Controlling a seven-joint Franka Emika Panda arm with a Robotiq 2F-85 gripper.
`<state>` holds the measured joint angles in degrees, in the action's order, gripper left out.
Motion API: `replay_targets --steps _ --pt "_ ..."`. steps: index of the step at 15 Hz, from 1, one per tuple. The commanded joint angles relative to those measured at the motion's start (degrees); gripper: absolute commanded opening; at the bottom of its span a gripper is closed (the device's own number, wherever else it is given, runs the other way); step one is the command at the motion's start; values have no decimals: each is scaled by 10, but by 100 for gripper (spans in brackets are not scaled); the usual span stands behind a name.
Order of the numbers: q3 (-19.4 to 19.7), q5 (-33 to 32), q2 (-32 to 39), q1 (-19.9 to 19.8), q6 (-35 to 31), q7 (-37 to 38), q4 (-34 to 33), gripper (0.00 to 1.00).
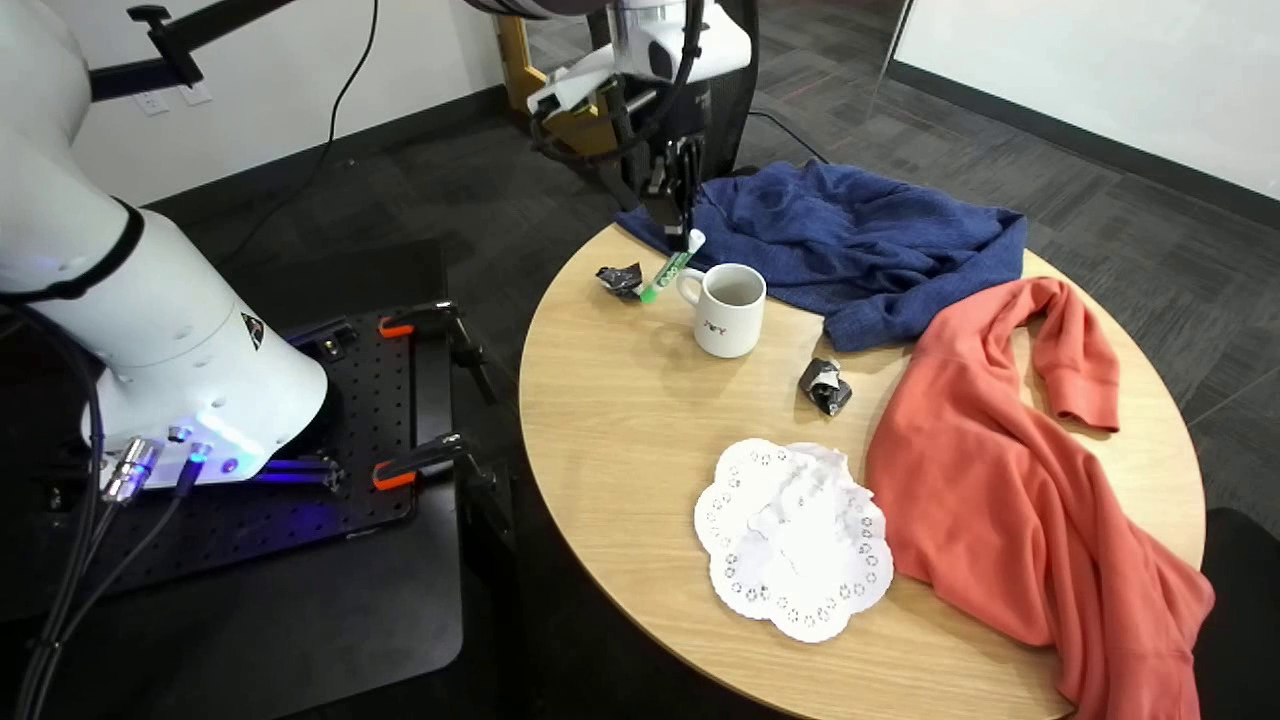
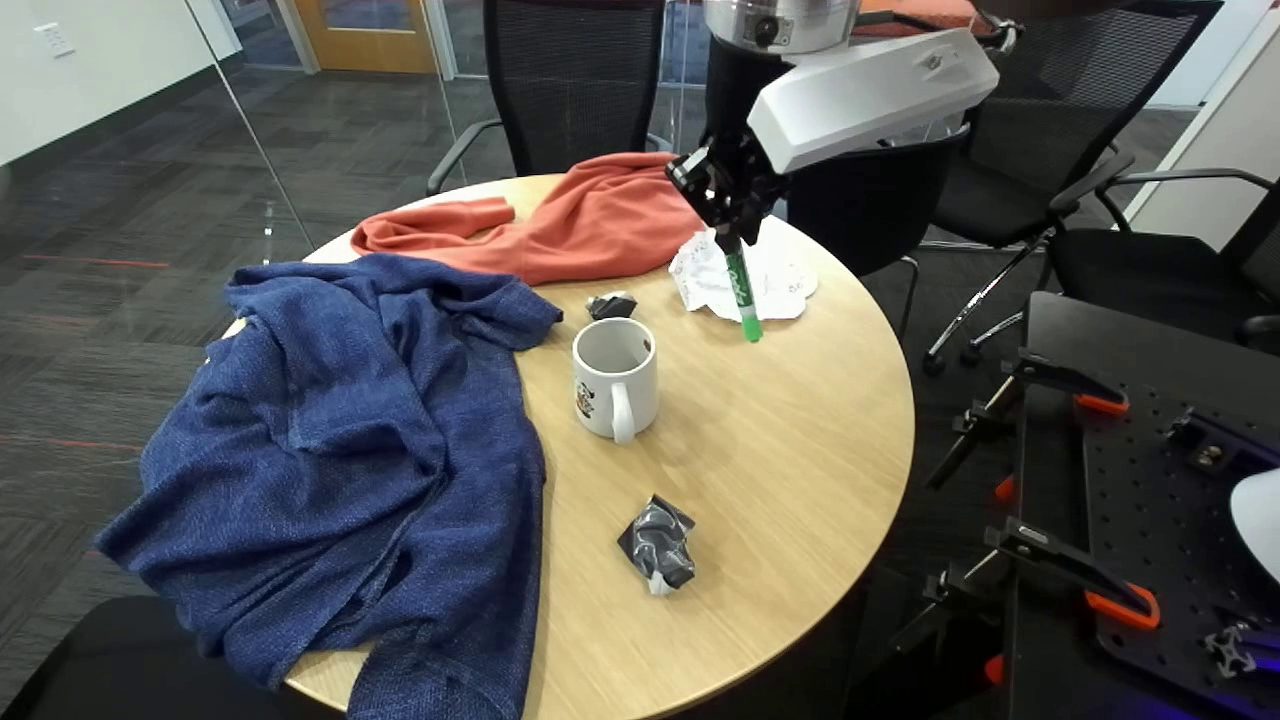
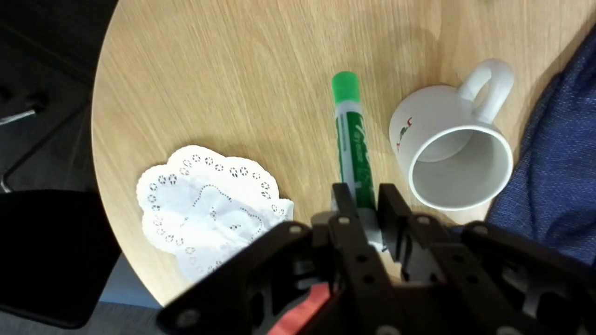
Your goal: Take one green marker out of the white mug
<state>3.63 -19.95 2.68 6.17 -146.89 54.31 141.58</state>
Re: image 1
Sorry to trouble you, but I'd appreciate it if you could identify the black wall cable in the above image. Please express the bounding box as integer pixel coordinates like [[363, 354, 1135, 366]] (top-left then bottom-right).
[[321, 0, 387, 153]]

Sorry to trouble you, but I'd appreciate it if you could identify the black robot cart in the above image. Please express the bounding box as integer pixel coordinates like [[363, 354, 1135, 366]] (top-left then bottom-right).
[[0, 236, 471, 720]]

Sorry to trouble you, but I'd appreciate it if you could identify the black clamp orange trigger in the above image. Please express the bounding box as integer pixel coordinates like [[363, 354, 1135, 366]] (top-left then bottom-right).
[[368, 427, 522, 539], [373, 298, 506, 405]]

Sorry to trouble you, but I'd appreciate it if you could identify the white mug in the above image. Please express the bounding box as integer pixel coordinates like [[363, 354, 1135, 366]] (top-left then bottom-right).
[[676, 258, 774, 366]]

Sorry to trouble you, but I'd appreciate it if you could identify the orange sweater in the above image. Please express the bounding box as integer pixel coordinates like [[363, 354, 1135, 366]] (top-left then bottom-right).
[[862, 272, 1221, 720]]

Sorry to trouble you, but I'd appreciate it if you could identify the blue sweater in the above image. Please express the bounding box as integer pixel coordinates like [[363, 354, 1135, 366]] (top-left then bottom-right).
[[612, 157, 1034, 358]]

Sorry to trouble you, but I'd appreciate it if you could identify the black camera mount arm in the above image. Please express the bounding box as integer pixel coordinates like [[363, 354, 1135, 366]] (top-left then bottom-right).
[[98, 0, 295, 105]]

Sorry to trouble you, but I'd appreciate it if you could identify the black crumpled binder clip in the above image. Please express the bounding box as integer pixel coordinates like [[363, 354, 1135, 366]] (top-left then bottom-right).
[[594, 259, 654, 306], [798, 354, 856, 419]]

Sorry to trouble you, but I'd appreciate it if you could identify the green marker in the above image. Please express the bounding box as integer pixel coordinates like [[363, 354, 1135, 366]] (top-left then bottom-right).
[[633, 228, 712, 309]]

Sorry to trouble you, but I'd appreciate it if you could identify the wooden door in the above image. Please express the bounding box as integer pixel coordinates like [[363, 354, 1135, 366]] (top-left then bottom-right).
[[491, 0, 625, 172]]

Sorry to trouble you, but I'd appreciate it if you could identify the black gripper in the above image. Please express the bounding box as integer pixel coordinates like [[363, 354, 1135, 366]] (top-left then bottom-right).
[[620, 72, 721, 253]]

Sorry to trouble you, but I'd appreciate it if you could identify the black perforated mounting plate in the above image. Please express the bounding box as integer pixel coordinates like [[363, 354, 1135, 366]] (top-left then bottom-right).
[[125, 309, 465, 592]]

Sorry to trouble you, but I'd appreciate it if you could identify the white paper doily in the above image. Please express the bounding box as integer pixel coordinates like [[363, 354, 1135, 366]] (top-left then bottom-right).
[[693, 438, 897, 647]]

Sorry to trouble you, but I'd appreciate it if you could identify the black office chair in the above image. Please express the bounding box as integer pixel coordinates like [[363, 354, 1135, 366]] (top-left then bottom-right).
[[581, 0, 834, 208]]

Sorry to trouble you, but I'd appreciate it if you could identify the robot base cable bundle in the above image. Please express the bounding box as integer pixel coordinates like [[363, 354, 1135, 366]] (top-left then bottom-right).
[[11, 431, 210, 720]]

